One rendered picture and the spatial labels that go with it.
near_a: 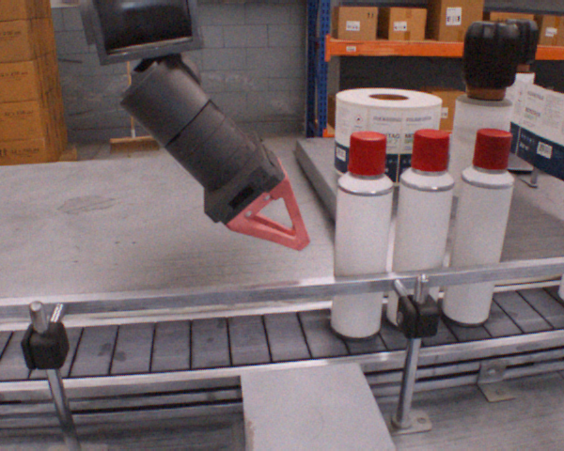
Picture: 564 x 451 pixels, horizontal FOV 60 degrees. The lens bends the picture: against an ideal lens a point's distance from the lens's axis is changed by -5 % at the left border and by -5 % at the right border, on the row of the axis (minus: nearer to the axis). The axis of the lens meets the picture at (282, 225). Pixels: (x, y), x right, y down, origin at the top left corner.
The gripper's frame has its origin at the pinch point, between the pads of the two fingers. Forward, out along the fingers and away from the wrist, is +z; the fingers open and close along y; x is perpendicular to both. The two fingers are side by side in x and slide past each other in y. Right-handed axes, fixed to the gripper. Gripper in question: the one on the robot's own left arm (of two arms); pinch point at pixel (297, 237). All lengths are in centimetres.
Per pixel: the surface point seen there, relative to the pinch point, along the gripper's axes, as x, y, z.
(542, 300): -15.4, 1.9, 27.8
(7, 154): 152, 295, -42
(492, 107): -29.1, 24.5, 15.8
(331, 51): -57, 354, 67
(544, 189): -34, 37, 43
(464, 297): -8.3, -1.1, 17.1
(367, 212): -6.3, -2.0, 1.6
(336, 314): 2.7, -0.3, 9.2
